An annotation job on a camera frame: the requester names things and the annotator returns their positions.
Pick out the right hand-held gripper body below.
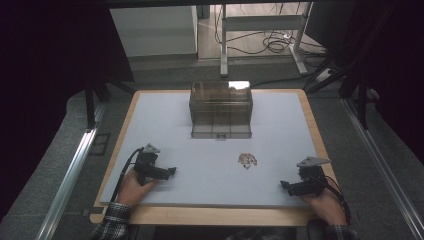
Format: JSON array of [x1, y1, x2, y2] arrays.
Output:
[[290, 156, 332, 197]]

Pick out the black cables on floor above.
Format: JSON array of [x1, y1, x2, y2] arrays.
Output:
[[214, 3, 328, 57]]

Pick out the aluminium rail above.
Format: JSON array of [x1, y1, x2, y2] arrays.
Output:
[[34, 127, 102, 240], [339, 97, 424, 240]]

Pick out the white metal desk frame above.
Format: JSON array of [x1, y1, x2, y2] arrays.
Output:
[[219, 2, 315, 78]]

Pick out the transparent brown drawer box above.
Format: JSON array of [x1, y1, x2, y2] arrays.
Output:
[[188, 80, 254, 140]]

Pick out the small brown object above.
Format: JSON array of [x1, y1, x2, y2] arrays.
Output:
[[237, 152, 259, 170]]

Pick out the black metal stand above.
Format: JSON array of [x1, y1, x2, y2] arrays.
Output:
[[302, 54, 373, 131], [83, 78, 136, 130]]

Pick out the person's right hand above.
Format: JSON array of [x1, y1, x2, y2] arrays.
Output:
[[300, 187, 348, 228]]

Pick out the white cabinet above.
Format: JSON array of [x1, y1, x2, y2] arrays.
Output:
[[109, 5, 199, 58]]

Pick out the wooden table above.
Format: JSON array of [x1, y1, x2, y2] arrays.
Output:
[[89, 87, 338, 228]]

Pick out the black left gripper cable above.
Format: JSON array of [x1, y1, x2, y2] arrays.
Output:
[[109, 147, 144, 204]]

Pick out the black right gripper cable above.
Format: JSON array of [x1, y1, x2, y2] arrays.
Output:
[[319, 174, 353, 225]]

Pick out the white power strip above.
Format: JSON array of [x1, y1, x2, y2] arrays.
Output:
[[314, 67, 333, 84]]

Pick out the grey table mat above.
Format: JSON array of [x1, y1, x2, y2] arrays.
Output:
[[99, 91, 331, 208]]

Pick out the black floor grille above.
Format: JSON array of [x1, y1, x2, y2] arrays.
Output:
[[87, 132, 112, 157]]

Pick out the person's left hand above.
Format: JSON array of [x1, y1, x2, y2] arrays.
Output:
[[116, 169, 160, 208]]

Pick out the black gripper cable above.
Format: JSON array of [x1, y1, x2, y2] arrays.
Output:
[[109, 147, 144, 204], [319, 174, 353, 225]]

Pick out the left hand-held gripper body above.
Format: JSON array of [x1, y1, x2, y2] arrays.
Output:
[[133, 143, 172, 187]]

